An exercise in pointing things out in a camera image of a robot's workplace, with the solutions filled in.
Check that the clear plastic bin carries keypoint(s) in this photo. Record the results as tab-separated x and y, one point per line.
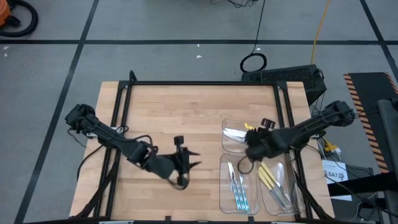
224	199
230	123
264	207

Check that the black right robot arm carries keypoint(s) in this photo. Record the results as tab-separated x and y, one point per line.
314	126

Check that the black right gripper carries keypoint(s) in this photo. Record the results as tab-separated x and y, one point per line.
264	143

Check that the orange vacuum cleaner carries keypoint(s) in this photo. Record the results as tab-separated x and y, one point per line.
3	12

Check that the yellow plug cluster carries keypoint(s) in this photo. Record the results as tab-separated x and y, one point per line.
331	147

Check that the black beam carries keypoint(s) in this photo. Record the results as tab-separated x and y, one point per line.
357	183

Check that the black metal table frame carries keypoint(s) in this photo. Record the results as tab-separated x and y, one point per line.
199	83

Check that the black computer case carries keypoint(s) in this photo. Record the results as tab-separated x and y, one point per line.
286	77

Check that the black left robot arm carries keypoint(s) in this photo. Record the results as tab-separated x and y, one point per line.
109	137

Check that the black hazard-striped ramp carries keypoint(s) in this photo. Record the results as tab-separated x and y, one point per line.
363	99

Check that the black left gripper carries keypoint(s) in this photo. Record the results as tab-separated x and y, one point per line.
168	166

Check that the white SA7 label sheet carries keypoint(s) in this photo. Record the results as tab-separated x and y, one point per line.
335	177

